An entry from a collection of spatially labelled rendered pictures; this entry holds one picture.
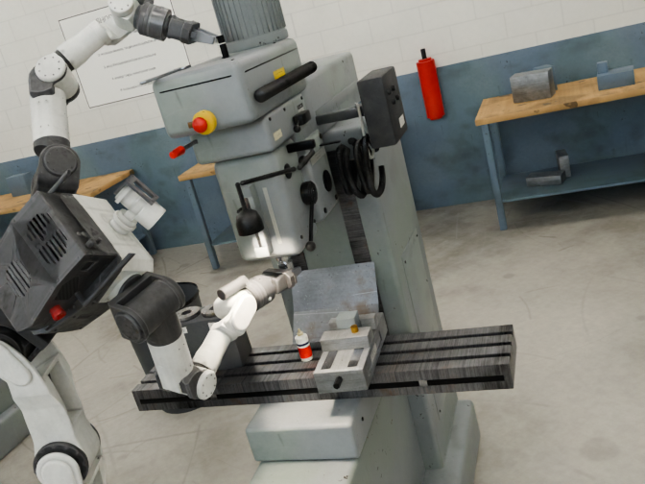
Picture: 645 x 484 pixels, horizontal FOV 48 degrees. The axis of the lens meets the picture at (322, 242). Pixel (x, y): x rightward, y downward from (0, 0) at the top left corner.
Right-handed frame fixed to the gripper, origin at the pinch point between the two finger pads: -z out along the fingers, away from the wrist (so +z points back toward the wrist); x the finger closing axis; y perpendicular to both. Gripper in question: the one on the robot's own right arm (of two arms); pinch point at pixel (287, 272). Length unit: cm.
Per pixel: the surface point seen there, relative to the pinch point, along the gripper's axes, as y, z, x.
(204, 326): 14.2, 14.2, 29.3
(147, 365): 89, -52, 184
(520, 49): -2, -410, 103
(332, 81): -47, -55, 10
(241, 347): 24.9, 7.1, 23.5
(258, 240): -15.8, 12.2, -4.8
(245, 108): -54, 17, -19
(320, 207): -15.7, -14.1, -6.8
